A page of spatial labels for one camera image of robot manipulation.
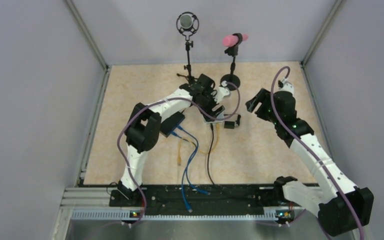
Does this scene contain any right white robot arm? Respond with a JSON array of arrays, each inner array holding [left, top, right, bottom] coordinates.
[[245, 80, 374, 237]]

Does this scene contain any black power adapter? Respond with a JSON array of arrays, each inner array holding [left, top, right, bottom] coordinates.
[[223, 121, 236, 130]]

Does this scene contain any purple cable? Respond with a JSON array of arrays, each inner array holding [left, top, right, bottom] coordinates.
[[270, 66, 366, 240], [117, 81, 242, 228]]

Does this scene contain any black network switch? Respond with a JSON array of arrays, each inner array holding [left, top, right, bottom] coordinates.
[[160, 112, 185, 138]]

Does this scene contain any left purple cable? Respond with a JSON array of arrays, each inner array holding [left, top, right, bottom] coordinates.
[[117, 81, 242, 228]]

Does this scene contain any yellow ethernet cable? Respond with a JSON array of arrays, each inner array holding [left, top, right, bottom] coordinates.
[[176, 123, 221, 166]]

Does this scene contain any black cable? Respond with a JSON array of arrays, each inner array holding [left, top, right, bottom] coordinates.
[[206, 123, 243, 196]]

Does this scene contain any blue ethernet cable short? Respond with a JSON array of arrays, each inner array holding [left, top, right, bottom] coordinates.
[[177, 125, 211, 195]]

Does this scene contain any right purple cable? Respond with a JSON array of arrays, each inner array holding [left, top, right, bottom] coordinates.
[[270, 66, 366, 240]]

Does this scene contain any black round-base microphone stand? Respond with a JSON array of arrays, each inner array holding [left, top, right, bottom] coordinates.
[[220, 46, 241, 91]]

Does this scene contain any white network switch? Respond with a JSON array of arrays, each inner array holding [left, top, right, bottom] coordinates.
[[204, 112, 225, 124]]

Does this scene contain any white slotted cable duct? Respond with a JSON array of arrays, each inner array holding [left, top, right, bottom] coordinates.
[[71, 207, 288, 221]]

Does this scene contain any blue ethernet cable long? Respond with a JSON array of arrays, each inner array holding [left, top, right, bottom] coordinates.
[[171, 131, 199, 213]]

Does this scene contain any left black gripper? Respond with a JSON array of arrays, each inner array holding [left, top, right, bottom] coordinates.
[[197, 88, 225, 123]]

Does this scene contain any grey studio microphone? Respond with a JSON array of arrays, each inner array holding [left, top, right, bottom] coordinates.
[[176, 11, 200, 38]]

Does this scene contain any pink foam microphone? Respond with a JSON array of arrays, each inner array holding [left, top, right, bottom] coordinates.
[[222, 33, 249, 47]]

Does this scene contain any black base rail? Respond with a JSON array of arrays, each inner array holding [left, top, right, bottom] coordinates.
[[109, 183, 317, 216]]

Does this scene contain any black tripod microphone stand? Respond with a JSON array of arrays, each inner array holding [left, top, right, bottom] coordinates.
[[176, 33, 197, 84]]

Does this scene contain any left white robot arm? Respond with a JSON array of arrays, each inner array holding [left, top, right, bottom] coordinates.
[[117, 74, 241, 207]]

